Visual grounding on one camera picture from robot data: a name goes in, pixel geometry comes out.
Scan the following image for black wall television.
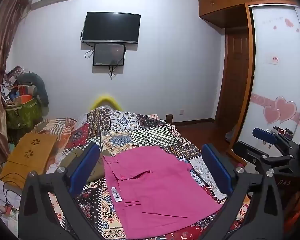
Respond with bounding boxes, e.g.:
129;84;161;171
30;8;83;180
81;12;141;44

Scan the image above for brown striped curtain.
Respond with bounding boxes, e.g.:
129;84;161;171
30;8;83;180
0;0;32;170

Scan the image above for pink pants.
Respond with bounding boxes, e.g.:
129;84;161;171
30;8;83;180
102;146;222;239

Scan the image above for small black wall monitor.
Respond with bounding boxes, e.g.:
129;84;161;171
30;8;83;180
93;43;126;67

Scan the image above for olive green pants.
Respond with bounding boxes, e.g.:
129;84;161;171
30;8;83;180
59;148;115;183

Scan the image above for pile of colourful clutter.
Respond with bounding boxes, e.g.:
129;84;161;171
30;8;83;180
0;66;38;105

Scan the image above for red patterned bedsheet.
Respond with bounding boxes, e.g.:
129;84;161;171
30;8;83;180
30;117;253;240

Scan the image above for brown wooden door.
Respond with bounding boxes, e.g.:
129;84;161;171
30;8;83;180
216;29;250;124

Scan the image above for orange wooden lap desk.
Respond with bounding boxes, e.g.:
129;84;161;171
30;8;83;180
0;133;59;189

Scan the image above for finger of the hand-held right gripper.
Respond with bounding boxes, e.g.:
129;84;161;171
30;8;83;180
252;127;300;153
234;141;295;173

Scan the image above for pink heart sticker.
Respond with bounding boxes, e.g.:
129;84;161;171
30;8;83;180
263;97;297;125

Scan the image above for wooden wardrobe with white doors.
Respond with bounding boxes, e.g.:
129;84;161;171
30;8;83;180
198;0;300;155

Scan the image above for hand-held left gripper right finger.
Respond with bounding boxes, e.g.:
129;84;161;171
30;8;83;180
197;143;284;240

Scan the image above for yellow plastic object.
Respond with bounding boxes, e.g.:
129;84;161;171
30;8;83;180
90;94;123;112

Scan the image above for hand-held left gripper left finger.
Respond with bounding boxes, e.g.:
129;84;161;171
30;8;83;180
18;143;108;240

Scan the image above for patchwork patterned blanket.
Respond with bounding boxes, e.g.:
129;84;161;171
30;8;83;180
62;106;230;240

